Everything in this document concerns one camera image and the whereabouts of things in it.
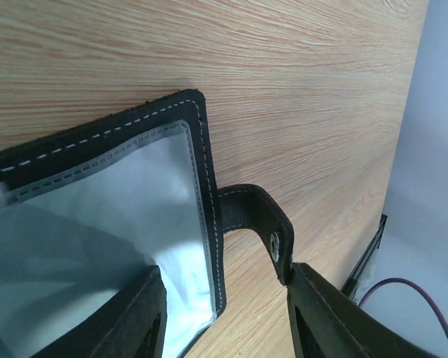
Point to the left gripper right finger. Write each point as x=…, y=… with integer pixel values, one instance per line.
x=325, y=323

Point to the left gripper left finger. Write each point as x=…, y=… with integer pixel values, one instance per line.
x=131, y=324

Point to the black leather card holder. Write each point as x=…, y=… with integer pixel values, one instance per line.
x=84, y=211

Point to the black aluminium frame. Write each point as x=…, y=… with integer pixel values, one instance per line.
x=353, y=280

